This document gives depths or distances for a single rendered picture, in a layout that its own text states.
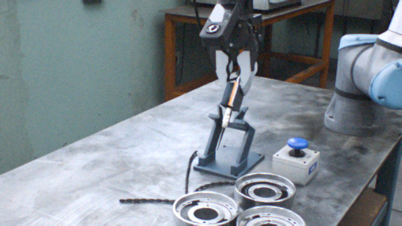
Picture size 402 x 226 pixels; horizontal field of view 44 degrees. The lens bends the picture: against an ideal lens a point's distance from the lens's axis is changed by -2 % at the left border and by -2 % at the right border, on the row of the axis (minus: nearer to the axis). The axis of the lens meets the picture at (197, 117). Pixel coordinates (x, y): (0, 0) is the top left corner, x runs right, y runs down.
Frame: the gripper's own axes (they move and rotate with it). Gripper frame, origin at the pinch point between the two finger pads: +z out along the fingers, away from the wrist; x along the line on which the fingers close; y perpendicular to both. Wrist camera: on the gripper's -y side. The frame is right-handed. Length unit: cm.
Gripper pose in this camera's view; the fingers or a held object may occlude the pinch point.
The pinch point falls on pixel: (235, 89)
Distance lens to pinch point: 100.7
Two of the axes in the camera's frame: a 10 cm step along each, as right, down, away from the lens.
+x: -9.0, -0.7, 4.4
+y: 4.4, -3.0, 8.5
